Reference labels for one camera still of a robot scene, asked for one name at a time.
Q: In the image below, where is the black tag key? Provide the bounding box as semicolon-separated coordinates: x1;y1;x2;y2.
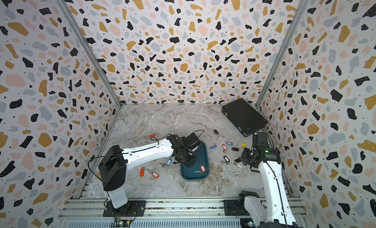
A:
221;156;231;165
234;154;241;168

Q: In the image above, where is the teal storage box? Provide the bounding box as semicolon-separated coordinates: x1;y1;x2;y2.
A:
180;141;210;182

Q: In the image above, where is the red tag key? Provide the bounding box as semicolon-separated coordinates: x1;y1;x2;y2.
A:
149;171;160;178
194;165;207;174
140;167;150;177
222;144;228;153

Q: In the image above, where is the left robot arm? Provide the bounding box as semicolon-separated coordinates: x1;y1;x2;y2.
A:
98;133;201;209

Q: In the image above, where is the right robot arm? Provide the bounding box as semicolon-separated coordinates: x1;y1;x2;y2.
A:
241;147;298;228

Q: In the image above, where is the black laptop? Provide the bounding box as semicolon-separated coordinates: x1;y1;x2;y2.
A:
221;99;268;137

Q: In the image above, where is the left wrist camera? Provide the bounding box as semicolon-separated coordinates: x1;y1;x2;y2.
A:
182;133;201;152

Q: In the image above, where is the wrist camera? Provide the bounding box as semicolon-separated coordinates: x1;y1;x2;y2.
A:
252;132;270;149
182;133;201;152

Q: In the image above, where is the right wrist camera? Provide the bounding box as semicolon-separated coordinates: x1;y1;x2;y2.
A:
252;132;270;149

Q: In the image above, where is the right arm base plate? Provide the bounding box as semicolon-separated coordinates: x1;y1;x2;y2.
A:
223;200;250;216

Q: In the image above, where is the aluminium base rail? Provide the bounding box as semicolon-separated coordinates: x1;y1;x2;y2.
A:
56;197;311;228

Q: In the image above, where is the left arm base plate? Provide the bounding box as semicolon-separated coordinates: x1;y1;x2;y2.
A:
103;200;146;217

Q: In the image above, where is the right aluminium corner post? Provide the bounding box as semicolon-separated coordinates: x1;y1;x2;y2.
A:
256;0;310;108

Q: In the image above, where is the aluminium corner post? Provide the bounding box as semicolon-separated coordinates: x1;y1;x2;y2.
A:
54;0;121;108
256;0;310;108

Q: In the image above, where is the left aluminium corner post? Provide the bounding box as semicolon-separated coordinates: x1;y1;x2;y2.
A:
54;0;121;108

